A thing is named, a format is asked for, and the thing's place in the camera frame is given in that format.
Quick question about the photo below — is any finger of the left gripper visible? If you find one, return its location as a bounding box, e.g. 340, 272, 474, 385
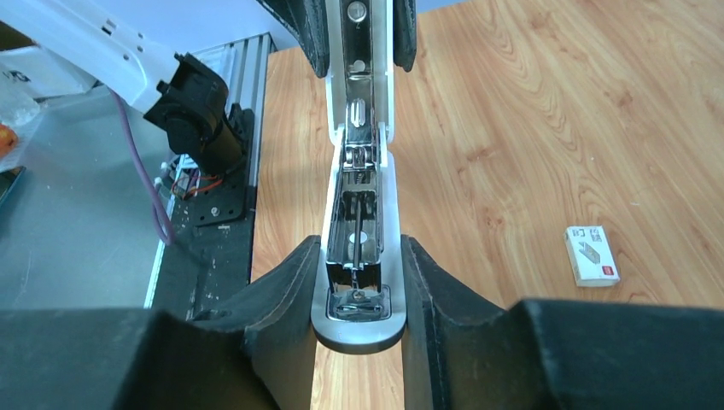
393, 0, 417, 73
258, 0, 330, 78

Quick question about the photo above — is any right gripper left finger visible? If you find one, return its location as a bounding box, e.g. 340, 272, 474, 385
1, 236, 320, 409

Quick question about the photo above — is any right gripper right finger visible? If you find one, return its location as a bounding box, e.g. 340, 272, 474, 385
401, 236, 723, 409

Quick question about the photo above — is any white stapler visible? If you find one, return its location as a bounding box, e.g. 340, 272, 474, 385
311, 1, 406, 354

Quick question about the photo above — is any white staples box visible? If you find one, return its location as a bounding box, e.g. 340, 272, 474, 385
563, 225, 620, 288

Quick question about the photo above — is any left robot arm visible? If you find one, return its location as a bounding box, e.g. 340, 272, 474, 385
1, 1, 417, 174

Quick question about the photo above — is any aluminium frame rail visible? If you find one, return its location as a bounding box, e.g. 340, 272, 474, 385
143, 33, 276, 308

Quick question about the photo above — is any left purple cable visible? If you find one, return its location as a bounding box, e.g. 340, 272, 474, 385
110, 90, 177, 247

